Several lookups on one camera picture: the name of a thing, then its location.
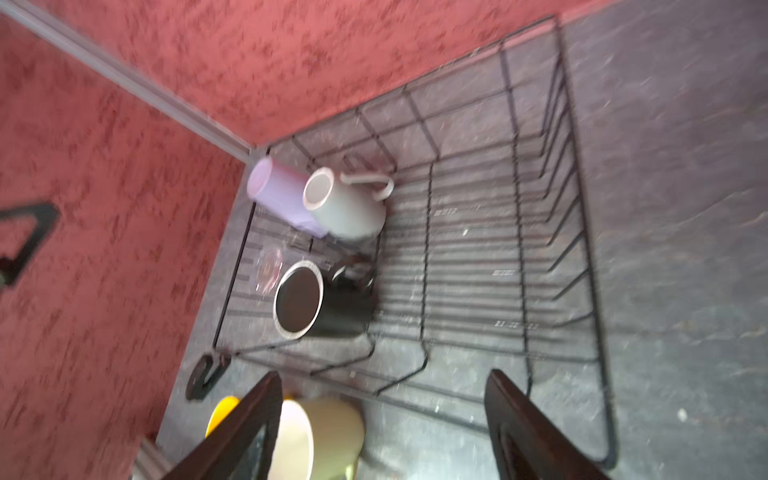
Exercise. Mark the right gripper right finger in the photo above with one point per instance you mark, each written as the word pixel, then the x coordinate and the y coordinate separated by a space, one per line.
pixel 526 445

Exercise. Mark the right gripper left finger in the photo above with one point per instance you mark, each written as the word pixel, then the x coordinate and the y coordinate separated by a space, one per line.
pixel 242 445

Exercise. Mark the cream mug green handle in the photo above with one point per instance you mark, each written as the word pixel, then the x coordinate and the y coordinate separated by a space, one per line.
pixel 319 438

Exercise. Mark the black mug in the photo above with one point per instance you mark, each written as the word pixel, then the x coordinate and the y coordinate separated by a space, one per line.
pixel 338 302

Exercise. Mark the clear glass tumbler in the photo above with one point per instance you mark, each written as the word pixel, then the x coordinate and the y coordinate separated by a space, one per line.
pixel 267 270

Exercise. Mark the lavender plastic cup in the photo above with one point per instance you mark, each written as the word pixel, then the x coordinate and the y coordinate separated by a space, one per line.
pixel 279 189

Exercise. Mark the white ceramic mug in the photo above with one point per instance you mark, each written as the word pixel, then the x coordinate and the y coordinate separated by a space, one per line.
pixel 350 206

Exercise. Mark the yellow mug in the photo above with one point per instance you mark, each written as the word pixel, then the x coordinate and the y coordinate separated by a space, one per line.
pixel 223 408

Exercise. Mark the black stapler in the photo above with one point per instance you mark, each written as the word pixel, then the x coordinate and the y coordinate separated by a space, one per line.
pixel 205 375

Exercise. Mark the black wire dish rack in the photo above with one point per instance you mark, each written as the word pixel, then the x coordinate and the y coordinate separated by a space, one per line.
pixel 485 261

